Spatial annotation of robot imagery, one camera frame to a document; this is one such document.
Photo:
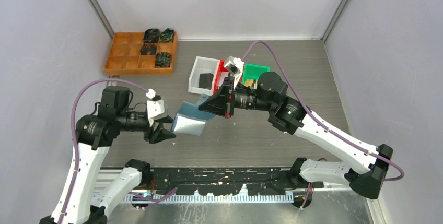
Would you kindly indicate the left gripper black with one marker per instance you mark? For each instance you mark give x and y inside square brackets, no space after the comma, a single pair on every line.
[160,132]

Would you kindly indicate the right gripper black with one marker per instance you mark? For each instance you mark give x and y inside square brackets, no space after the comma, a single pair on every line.
[217,104]

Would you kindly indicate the blue leather card holder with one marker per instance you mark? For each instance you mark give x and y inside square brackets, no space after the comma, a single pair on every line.
[189,119]

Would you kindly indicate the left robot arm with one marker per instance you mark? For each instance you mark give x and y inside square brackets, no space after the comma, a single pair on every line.
[93,135]

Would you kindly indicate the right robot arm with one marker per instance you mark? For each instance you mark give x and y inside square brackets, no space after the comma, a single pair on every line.
[362,167]

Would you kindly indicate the black card stack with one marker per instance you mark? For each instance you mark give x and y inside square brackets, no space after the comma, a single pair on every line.
[205,81]

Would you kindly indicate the gold cards pile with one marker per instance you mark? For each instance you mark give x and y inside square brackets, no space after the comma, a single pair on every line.
[251,83]

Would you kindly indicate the red plastic bin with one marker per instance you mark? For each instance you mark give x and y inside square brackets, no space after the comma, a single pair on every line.
[220,73]

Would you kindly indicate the white plastic bin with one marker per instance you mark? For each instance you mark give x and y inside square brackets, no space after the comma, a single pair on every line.
[202,65]

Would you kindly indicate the green plastic bin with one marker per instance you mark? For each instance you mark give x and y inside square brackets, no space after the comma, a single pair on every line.
[252,71]

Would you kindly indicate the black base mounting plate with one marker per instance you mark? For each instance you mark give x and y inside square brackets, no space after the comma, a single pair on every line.
[220,181]

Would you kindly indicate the rolled dark tie bottom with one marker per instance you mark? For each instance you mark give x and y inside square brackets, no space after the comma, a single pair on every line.
[163,60]

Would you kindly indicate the rolled dark tie top-right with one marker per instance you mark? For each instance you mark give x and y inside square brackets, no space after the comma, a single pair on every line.
[167,36]

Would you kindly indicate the rolled dark tie middle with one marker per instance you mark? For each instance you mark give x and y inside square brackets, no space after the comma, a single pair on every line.
[148,49]

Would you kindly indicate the wooden compartment tray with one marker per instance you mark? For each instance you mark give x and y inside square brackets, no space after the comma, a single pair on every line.
[125,58]

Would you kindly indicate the rolled dark tie top-left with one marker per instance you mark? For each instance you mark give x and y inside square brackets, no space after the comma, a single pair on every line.
[151,35]

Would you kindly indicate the aluminium frame rail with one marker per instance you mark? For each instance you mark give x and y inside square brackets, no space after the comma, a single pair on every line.
[143,197]

